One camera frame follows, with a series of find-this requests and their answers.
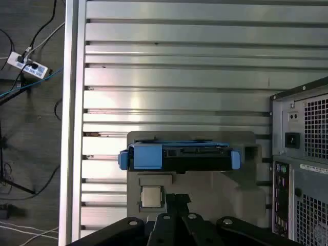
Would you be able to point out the silver CPU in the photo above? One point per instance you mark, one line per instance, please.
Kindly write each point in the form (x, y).
(152, 196)

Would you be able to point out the white power strip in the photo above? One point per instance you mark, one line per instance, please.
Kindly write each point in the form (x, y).
(15, 60)

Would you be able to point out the hard disk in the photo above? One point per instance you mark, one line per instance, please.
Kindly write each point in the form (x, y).
(148, 159)

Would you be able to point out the grey parts rack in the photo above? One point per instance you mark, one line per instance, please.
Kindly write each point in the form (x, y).
(217, 189)

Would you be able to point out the black tripod stand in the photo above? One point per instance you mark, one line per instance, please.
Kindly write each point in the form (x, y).
(18, 186)

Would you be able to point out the black PC case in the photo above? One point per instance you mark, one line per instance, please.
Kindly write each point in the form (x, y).
(284, 123)

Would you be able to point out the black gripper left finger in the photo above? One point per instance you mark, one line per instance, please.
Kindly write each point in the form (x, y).
(170, 205)

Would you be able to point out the grey power supply unit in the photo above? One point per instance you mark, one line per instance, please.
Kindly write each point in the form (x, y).
(292, 139)

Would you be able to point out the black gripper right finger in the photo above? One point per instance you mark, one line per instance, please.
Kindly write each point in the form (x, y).
(182, 205)

